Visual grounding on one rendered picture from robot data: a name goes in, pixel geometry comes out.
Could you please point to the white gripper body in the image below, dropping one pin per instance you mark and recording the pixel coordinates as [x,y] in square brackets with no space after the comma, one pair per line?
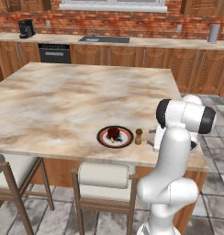
[159,139]

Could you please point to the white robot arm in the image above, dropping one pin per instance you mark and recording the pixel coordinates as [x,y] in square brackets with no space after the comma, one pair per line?
[172,171]

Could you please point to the brown wooden shaker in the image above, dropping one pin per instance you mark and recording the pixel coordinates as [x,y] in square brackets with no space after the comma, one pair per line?
[138,137]

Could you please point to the red rimmed black plate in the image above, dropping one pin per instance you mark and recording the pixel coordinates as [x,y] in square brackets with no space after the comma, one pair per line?
[126,138]

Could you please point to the brown steak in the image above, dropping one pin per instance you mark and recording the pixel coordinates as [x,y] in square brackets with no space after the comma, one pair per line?
[114,132]

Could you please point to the wooden dining island base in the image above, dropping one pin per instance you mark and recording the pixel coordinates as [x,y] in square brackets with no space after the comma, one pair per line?
[60,173]

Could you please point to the wooden chair with white cushion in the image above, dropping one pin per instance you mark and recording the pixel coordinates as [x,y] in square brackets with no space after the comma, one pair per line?
[103,180]
[16,171]

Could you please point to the wooden base cupboard run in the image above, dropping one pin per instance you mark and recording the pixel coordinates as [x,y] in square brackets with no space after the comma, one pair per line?
[153,61]
[13,55]

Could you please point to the dark sink basin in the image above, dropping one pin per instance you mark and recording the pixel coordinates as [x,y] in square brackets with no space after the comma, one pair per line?
[104,39]

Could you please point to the grey cylinder canister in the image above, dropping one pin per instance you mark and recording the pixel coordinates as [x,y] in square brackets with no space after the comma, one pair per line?
[213,33]

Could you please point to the grey tap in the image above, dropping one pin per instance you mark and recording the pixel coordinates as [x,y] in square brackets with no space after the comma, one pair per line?
[92,31]

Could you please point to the black dishwasher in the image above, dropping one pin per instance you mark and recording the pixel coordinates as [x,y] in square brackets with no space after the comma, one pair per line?
[54,53]

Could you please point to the white framed window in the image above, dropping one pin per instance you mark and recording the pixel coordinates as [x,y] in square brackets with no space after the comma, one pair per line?
[114,6]

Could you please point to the black coffee machine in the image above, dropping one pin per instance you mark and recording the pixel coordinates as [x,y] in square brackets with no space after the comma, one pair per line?
[26,28]

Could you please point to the wooden wall cupboard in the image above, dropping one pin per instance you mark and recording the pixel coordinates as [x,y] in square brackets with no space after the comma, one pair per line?
[205,6]
[25,4]

